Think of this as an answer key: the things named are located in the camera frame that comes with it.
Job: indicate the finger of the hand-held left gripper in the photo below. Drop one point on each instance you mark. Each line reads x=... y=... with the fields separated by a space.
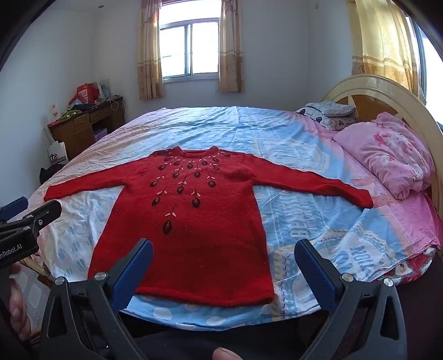
x=14 y=207
x=39 y=215

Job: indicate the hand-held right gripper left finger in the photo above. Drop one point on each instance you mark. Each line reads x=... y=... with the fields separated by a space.
x=135 y=273

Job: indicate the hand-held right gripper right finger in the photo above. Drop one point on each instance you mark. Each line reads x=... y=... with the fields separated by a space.
x=315 y=273

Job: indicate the red embroidered sweater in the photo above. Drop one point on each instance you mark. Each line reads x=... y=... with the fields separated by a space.
x=207 y=242

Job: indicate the person's left hand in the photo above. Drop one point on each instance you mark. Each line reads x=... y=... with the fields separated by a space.
x=17 y=304

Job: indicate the person's right hand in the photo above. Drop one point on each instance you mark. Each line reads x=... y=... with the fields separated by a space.
x=226 y=354

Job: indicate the dark cloth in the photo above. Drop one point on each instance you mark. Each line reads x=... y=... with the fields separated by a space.
x=50 y=173

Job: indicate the brown wooden desk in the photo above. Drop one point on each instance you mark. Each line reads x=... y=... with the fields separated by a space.
x=76 y=133

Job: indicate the red floral bedding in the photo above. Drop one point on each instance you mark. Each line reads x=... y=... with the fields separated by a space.
x=412 y=266

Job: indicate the purple box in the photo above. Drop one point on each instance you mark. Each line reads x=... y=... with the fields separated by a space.
x=100 y=134

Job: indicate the green cloth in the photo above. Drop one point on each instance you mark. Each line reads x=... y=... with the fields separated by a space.
x=69 y=113

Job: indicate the red gift bag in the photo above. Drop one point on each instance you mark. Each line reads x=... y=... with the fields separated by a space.
x=84 y=92

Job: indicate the bed with pastel dotted sheet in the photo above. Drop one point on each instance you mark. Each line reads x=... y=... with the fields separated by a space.
x=277 y=145

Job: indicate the pink floral quilt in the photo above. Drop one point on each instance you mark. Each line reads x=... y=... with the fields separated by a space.
x=387 y=152

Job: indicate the white patterned pillow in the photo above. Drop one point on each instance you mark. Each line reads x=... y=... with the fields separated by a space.
x=332 y=122

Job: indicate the grey pillow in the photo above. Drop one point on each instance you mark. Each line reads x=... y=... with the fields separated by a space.
x=334 y=108

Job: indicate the cream and wood headboard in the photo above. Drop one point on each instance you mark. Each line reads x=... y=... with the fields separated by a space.
x=367 y=86

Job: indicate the beige patterned curtain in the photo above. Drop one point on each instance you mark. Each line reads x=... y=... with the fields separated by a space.
x=231 y=48
x=149 y=52

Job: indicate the sliding glass window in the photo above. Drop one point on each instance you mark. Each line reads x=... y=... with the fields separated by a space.
x=190 y=48

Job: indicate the side window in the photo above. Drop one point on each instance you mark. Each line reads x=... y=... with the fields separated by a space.
x=427 y=69

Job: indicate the yellow curtain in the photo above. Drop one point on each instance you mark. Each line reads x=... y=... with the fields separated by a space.
x=380 y=41

